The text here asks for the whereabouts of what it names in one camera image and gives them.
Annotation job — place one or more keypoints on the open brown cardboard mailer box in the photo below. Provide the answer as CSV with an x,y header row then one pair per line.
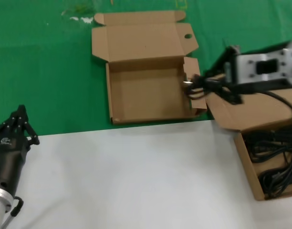
x,y
255,112
148,95

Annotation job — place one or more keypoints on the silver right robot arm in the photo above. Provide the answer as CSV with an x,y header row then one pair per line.
x,y
250,69

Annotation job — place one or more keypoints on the green table cloth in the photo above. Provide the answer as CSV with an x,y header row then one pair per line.
x,y
41,71

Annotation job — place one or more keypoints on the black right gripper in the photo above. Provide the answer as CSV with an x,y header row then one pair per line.
x,y
260,85

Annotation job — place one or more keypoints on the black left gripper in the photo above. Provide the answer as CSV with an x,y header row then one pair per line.
x,y
7,159

